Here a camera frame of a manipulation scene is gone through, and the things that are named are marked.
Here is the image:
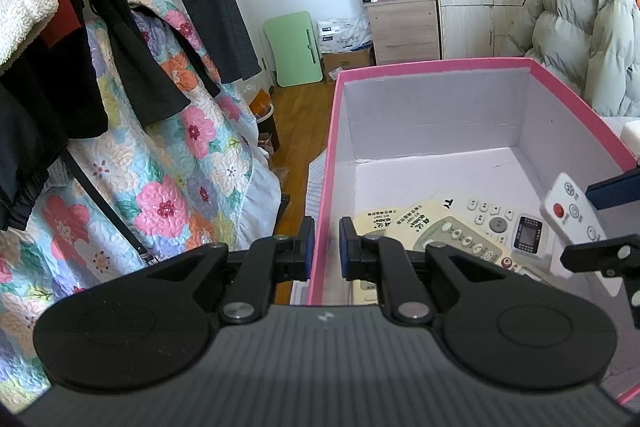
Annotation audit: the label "cream long remote back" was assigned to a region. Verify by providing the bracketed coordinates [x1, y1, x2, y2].
[352, 207, 400, 235]

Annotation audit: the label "white rectangular adapter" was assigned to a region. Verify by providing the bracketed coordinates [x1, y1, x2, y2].
[620, 119, 640, 159]

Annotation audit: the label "small white fan remote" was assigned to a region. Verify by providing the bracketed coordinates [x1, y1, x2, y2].
[540, 172, 606, 246]

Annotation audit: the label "large white remote control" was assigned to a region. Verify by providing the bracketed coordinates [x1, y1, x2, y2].
[435, 190, 554, 271]

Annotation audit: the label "cream remote with red display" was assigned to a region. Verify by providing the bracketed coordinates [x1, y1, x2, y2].
[385, 198, 546, 281]

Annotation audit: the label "pink cardboard box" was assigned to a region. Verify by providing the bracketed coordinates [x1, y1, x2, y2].
[305, 56, 640, 408]

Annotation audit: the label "white quilted table mat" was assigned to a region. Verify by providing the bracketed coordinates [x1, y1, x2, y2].
[290, 150, 326, 306]

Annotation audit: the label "floral quilt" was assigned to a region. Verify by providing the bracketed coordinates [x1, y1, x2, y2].
[1, 0, 281, 412]

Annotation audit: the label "grey puffer jacket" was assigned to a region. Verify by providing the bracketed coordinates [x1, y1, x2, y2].
[500, 0, 639, 118]

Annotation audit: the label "green folding table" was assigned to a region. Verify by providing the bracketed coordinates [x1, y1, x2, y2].
[262, 11, 323, 88]

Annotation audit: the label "brown cardboard box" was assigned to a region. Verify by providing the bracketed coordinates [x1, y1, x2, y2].
[322, 46, 374, 81]

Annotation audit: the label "white packaged goods pile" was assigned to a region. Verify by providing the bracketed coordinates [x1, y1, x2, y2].
[317, 14, 372, 54]

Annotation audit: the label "black hanging clothes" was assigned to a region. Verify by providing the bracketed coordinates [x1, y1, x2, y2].
[1, 0, 260, 230]

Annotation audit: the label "white fleece cuff garment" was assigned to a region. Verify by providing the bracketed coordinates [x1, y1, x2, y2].
[1, 0, 58, 69]

